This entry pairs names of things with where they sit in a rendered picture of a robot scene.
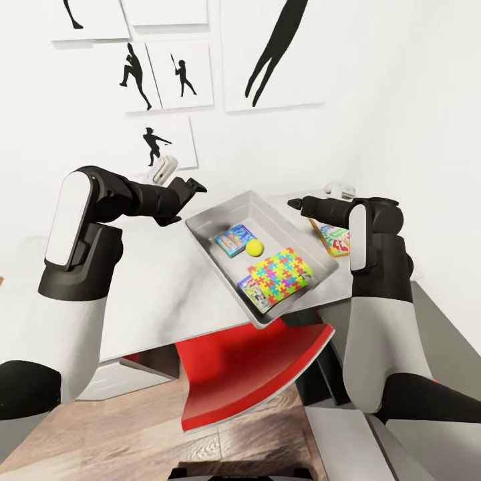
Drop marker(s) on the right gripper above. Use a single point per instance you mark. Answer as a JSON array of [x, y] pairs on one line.
[[313, 207]]

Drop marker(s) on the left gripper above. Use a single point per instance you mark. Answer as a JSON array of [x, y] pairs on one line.
[[172, 199]]

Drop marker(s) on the jigsaw puzzle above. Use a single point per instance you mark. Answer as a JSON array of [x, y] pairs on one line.
[[278, 276]]

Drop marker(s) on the toy box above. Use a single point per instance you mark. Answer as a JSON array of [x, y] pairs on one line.
[[276, 233]]

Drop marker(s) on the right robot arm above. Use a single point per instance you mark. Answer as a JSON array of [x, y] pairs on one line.
[[385, 371]]

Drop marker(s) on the board game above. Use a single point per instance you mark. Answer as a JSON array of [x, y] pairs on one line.
[[335, 240], [256, 296], [235, 241]]

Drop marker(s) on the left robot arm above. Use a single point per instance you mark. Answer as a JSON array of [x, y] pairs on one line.
[[58, 350]]

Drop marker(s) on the tennis ball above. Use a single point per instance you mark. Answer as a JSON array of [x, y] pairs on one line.
[[254, 247]]

